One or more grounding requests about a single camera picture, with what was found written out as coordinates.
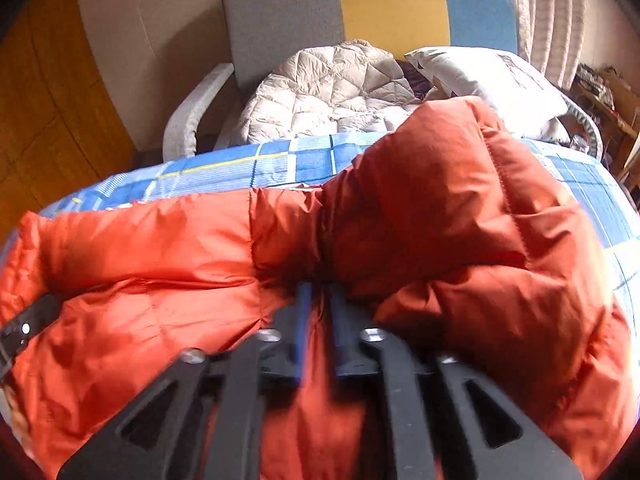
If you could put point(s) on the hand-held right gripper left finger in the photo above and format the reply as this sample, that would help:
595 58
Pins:
303 330

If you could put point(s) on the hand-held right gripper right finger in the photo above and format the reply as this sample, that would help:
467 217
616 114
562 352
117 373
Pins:
341 332

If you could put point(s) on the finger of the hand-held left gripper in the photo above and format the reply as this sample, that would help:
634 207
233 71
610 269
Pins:
27 327

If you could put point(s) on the orange puffer jacket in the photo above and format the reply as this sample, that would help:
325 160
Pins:
440 220

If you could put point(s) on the bed with blue plaid sheet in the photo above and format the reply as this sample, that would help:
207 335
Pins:
215 170

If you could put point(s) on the wooden wardrobe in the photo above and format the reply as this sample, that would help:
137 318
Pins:
45 100

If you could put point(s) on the beige quilted jacket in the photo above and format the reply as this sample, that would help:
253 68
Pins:
325 90

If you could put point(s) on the white printed pillow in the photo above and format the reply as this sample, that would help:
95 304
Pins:
495 85

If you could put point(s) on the grey yellow blue headboard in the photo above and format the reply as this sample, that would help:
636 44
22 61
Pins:
390 10

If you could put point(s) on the cluttered wooden desk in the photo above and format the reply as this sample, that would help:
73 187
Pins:
615 110

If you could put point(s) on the pale patterned curtain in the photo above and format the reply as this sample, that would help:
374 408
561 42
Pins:
545 15

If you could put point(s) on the white padded bed rail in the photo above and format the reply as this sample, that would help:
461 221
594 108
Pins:
192 110
587 125

